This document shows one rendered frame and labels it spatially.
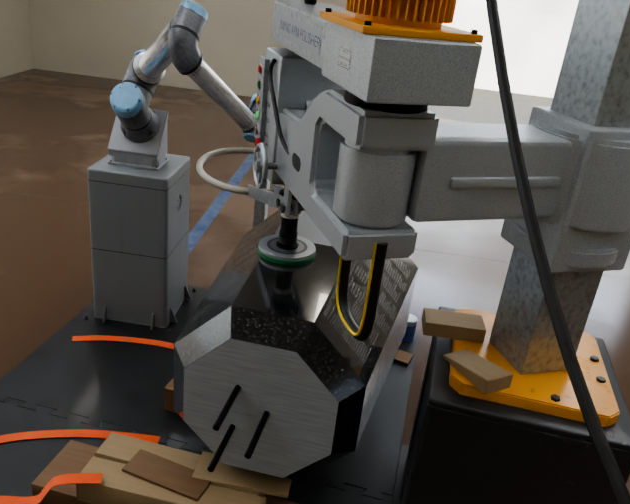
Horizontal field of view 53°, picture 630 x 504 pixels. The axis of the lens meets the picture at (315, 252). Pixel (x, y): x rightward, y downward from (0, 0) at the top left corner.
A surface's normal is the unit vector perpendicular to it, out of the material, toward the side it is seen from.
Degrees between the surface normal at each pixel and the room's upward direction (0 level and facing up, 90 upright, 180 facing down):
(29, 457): 0
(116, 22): 90
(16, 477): 0
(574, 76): 90
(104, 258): 90
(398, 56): 90
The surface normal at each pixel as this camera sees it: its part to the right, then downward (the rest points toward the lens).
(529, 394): 0.11, -0.90
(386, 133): 0.30, 0.43
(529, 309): -0.95, 0.04
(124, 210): -0.11, 0.41
